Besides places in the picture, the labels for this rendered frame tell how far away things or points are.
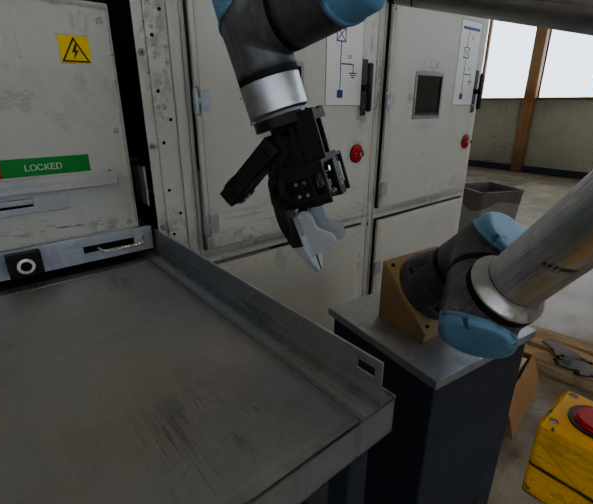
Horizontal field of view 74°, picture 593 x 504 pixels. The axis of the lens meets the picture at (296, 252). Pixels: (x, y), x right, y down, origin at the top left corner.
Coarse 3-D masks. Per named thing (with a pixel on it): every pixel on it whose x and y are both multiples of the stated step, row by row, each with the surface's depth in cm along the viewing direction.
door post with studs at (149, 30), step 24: (144, 0) 81; (144, 24) 82; (144, 48) 84; (144, 72) 85; (168, 72) 88; (144, 96) 86; (168, 96) 89; (144, 120) 88; (168, 120) 90; (168, 144) 92; (168, 168) 93; (168, 192) 95; (168, 216) 97
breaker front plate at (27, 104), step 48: (0, 0) 70; (48, 0) 74; (0, 48) 72; (48, 48) 76; (96, 48) 81; (0, 96) 74; (48, 96) 78; (96, 96) 84; (0, 144) 75; (48, 144) 80; (96, 144) 86; (48, 192) 82; (96, 192) 89; (0, 240) 80; (48, 240) 85
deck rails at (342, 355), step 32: (192, 256) 83; (192, 288) 81; (224, 288) 75; (256, 288) 66; (256, 320) 68; (288, 320) 61; (288, 352) 60; (320, 352) 56; (352, 352) 51; (320, 384) 53; (352, 384) 52
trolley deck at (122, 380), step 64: (0, 320) 70; (64, 320) 70; (128, 320) 70; (192, 320) 70; (0, 384) 54; (64, 384) 54; (128, 384) 54; (192, 384) 54; (256, 384) 54; (0, 448) 44; (64, 448) 44; (128, 448) 44; (192, 448) 44; (256, 448) 44; (320, 448) 44
